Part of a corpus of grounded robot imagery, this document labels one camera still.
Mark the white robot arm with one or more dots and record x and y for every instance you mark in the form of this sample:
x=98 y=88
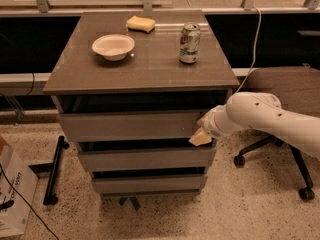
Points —
x=262 y=112

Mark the grey top drawer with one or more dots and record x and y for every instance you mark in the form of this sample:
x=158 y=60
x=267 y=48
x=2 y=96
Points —
x=93 y=127

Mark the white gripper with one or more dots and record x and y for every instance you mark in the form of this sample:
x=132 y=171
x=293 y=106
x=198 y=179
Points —
x=211 y=123

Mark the grey office chair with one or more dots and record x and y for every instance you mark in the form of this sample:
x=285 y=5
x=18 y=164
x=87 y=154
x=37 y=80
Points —
x=298 y=90

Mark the white paper bowl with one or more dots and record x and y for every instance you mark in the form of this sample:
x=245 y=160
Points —
x=113 y=47

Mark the white cardboard box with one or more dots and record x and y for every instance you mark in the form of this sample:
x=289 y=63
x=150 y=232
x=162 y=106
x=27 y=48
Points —
x=17 y=188

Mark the grey drawer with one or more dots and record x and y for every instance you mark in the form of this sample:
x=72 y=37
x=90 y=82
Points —
x=149 y=184
x=93 y=127
x=147 y=159

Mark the grey drawer cabinet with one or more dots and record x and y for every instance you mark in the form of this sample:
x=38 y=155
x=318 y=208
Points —
x=150 y=79

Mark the black metal stand base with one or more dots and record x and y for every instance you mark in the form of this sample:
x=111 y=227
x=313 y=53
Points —
x=51 y=168

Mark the grey middle drawer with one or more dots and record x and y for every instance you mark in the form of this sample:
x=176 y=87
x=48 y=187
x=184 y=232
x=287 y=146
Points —
x=147 y=159

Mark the grey bottom drawer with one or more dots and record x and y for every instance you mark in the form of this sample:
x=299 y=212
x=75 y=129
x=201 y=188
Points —
x=149 y=184

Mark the green soda can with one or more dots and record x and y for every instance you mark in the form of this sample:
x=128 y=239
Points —
x=189 y=43

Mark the yellow sponge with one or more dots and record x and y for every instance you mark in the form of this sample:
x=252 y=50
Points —
x=141 y=24

